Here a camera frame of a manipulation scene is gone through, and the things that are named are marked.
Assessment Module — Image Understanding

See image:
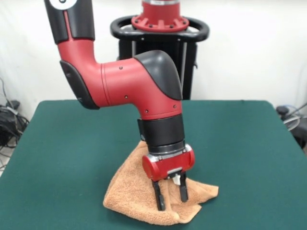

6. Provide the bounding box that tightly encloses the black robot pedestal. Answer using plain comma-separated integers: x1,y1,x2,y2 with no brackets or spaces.
110,15,211,101

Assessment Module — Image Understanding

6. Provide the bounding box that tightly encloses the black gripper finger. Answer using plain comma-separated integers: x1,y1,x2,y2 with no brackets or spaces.
178,172,189,202
152,180,166,211

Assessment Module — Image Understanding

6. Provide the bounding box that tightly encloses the black cable bundle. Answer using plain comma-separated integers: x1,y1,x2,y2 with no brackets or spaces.
0,76,30,171

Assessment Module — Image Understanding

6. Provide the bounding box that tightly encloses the dark green table cloth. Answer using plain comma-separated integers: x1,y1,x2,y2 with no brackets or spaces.
0,100,307,230

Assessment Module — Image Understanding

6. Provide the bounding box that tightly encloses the orange-brown terry towel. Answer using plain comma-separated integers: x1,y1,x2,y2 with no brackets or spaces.
103,141,219,226

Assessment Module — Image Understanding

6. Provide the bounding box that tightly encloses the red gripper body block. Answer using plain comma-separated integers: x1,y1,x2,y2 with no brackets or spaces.
142,144,196,182

